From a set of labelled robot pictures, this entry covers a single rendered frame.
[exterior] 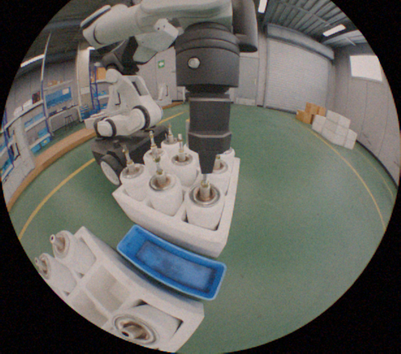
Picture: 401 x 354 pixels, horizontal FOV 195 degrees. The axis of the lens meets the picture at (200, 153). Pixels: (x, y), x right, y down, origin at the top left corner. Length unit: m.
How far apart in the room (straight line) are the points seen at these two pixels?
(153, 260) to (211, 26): 0.58
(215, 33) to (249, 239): 0.56
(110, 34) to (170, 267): 0.61
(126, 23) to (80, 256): 0.45
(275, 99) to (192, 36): 5.37
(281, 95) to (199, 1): 5.46
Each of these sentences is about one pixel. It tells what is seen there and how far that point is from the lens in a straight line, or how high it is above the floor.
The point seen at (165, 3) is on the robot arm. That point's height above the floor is 0.58.
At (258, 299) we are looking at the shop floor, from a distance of 0.51.
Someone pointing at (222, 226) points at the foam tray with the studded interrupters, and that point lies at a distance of 0.32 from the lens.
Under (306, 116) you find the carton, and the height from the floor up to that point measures 0.20.
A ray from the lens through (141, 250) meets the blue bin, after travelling 0.52.
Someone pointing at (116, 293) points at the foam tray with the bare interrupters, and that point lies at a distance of 0.47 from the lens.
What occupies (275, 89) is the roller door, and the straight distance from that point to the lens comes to 5.48.
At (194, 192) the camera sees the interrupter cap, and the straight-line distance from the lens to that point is 0.28.
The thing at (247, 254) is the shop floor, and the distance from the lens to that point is 0.50.
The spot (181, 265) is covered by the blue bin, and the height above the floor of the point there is 0.00.
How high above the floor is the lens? 0.46
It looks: 30 degrees down
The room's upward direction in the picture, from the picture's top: straight up
